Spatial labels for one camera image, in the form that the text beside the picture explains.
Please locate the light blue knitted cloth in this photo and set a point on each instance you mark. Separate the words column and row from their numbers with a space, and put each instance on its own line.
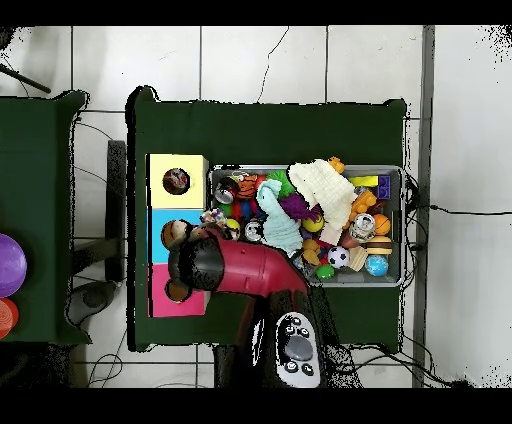
column 278, row 224

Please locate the cream knitted cloth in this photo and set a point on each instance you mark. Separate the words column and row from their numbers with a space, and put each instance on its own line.
column 328, row 192

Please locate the orange plastic building block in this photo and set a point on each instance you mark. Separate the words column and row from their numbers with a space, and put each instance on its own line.
column 336, row 164

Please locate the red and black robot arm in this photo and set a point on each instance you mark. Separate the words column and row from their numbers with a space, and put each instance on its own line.
column 256, row 264

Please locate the wooden box with three holes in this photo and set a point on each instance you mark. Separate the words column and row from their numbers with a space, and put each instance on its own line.
column 176, row 200

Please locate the silver mesh bin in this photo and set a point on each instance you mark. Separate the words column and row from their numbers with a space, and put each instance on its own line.
column 394, row 240

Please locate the yellow ball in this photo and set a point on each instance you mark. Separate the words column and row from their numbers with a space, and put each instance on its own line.
column 233, row 228

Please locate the purple spiky toy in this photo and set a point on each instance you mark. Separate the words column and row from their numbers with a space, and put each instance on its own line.
column 296, row 206

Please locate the dark green table cloth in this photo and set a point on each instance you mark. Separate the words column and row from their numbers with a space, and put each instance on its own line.
column 260, row 132
column 32, row 180

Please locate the small soccer ball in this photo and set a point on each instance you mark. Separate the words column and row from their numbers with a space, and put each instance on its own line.
column 339, row 257

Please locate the silver drink can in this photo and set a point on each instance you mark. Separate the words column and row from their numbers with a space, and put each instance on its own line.
column 363, row 228

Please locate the long orange building block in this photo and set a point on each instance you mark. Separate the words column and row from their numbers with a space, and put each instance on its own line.
column 364, row 202

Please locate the orange toy basketball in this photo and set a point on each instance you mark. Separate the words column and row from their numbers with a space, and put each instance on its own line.
column 382, row 224

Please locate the black stand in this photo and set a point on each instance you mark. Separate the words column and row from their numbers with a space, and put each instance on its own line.
column 116, row 200

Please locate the purple bowl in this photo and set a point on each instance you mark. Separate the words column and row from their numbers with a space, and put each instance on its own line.
column 10, row 264

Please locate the black rod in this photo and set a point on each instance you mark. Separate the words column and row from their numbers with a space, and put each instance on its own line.
column 36, row 84

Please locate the orange ribbed disc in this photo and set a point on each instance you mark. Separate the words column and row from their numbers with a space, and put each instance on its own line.
column 7, row 318

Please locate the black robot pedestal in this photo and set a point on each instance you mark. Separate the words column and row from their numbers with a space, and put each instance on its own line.
column 226, row 368

